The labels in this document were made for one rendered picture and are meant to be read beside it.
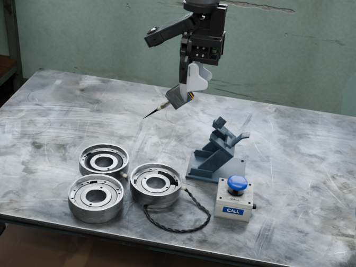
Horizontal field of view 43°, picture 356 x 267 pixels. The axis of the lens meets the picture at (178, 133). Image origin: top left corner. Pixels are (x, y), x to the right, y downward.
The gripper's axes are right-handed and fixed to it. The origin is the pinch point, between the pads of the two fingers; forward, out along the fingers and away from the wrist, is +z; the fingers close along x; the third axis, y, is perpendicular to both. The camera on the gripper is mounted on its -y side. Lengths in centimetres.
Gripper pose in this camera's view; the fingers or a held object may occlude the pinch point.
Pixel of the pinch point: (184, 92)
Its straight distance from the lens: 100.6
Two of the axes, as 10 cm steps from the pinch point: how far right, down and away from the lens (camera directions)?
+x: 2.3, -4.7, 8.5
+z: -0.6, 8.7, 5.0
